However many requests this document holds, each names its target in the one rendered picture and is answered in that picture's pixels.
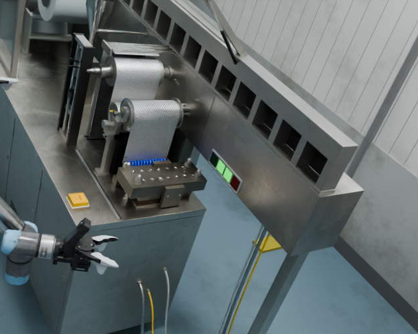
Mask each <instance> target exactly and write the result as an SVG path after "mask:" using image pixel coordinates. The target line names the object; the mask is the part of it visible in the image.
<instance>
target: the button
mask: <svg viewBox="0 0 418 334"><path fill-rule="evenodd" d="M68 200H69V201H70V203H71V205H72V207H82V206H88V200H87V198H86V197H85V195H84V193H83V192H82V193H76V194H68Z"/></svg>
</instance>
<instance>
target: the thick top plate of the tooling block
mask: <svg viewBox="0 0 418 334"><path fill-rule="evenodd" d="M184 163H185V162H173V163H172V164H171V166H161V167H153V165H152V164H150V165H141V166H132V167H131V172H130V173H127V172H124V171H123V169H124V167H119V168H118V171H117V176H116V178H117V180H118V182H119V183H120V184H121V186H122V188H123V189H124V190H125V192H126V194H127V195H128V197H129V199H133V198H140V197H150V196H156V195H162V194H163V191H164V188H165V187H167V186H178V185H184V187H185V189H184V192H193V191H200V190H204V188H205V185H206V183H207V179H206V178H205V177H204V176H203V175H202V173H201V178H200V179H196V178H194V176H193V175H194V173H195V171H196V170H197V167H196V166H195V165H194V164H193V163H192V164H191V167H190V168H189V167H186V166H185V165H184ZM138 174H140V175H142V182H141V183H142V184H141V185H139V186H138V185H136V184H134V183H133V182H134V180H135V178H136V176H137V175H138Z"/></svg>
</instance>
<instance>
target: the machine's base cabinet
mask: <svg viewBox="0 0 418 334"><path fill-rule="evenodd" d="M0 196H1V197H2V199H3V200H4V201H5V202H6V203H7V204H8V205H9V206H10V207H11V208H12V209H13V211H14V212H15V213H16V214H17V215H18V216H19V217H20V218H21V219H22V220H23V221H29V222H31V223H34V224H35V225H36V227H37V229H38V233H41V234H48V235H55V237H60V243H63V241H64V239H65V238H66V237H67V236H68V235H69V234H70V233H71V232H72V231H73V228H72V226H71V224H70V222H69V220H68V218H67V216H66V214H65V212H64V211H63V209H62V207H61V205H60V203H59V201H58V199H57V197H56V196H55V194H54V192H53V190H52V188H51V186H50V184H49V182H48V180H47V179H46V176H45V175H44V172H43V171H42V168H41V167H40V164H39V163H38V161H37V159H36V157H35V155H34V153H33V151H32V149H31V147H30V146H29V144H28V142H27V140H26V138H25V136H24V134H23V132H22V130H21V128H20V126H19V124H18V122H17V120H16V118H15V116H14V114H13V113H12V111H11V109H10V107H9V105H8V103H7V101H6V99H5V98H4V96H3V94H2V92H1V90H0ZM203 217H204V215H199V216H194V217H186V218H181V219H173V220H168V221H159V222H155V223H147V224H142V225H134V226H129V227H121V228H116V229H108V230H103V231H94V232H90V233H86V234H85V235H84V237H85V236H87V235H107V236H111V237H116V238H118V241H114V242H113V241H110V242H108V243H107V245H106V246H105V249H104V250H103V251H102V252H99V251H98V248H95V250H94V252H99V253H101V254H102V255H103V256H104V257H108V258H109V259H111V260H114V261H115V262H116V263H117V264H118V266H119V267H118V268H112V267H107V269H106V271H105V272H104V273H103V274H99V273H98V271H97V268H96V265H94V264H92V263H91V265H90V267H89V269H88V272H82V271H77V270H71V268H72V267H71V266H70V263H65V262H57V265H55V264H52V262H53V259H52V258H51V259H45V258H36V257H35V258H34V257H33V261H32V264H31V274H30V275H29V280H30V282H31V285H32V287H33V290H34V292H35V295H36V298H37V300H38V302H39V304H40V307H41V310H42V312H43V314H44V317H45V319H46V322H47V324H48V327H49V329H50V332H51V334H110V333H115V332H117V331H122V330H124V329H129V328H132V327H136V326H139V325H141V310H142V303H141V292H140V289H139V287H138V285H137V282H138V281H140V280H141V281H142V282H143V284H142V287H143V291H144V295H145V323H144V325H145V324H146V323H151V322H152V311H151V301H150V298H149V295H148V293H147V292H146V290H148V289H150V291H151V292H150V295H151V299H152V302H153V321H156V320H159V319H164V318H165V313H166V306H167V279H166V276H165V273H164V272H163V268H167V274H168V277H169V307H168V312H169V308H170V306H171V303H172V301H173V298H174V295H175V292H176V289H177V287H178V284H179V282H180V278H181V276H182V273H183V271H184V267H185V266H186V262H187V260H188V257H189V254H190V252H191V249H192V246H193V244H194V241H195V238H196V236H197V233H198V230H199V228H200V225H201V222H202V220H203Z"/></svg>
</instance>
